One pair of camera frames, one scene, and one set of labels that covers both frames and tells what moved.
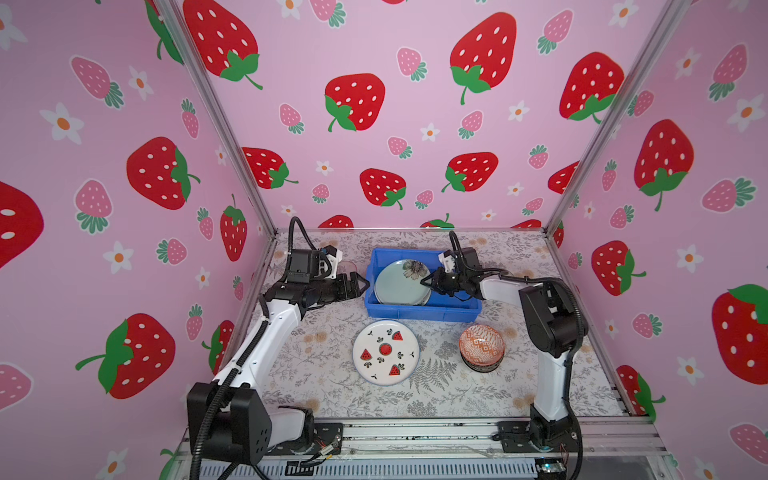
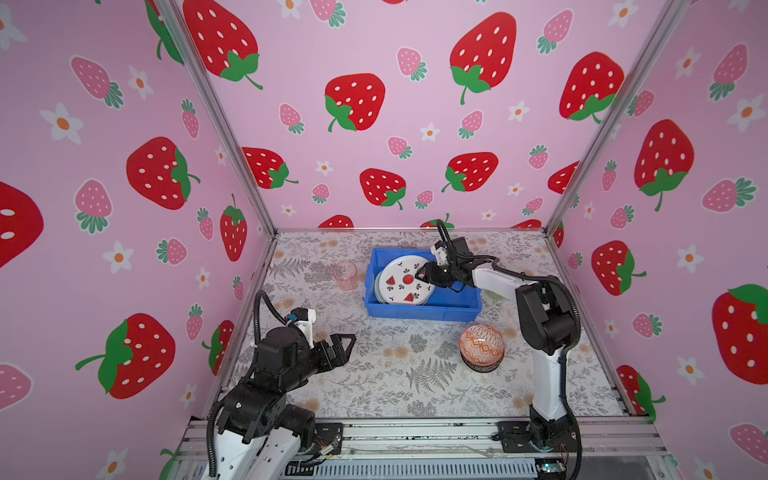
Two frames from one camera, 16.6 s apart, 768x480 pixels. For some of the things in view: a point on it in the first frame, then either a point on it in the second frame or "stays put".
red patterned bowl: [482, 348] stays put
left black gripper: [343, 295] to [341, 357]
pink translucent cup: [346, 267] stays put
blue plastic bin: [438, 307] stays put
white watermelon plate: [386, 352] to [399, 285]
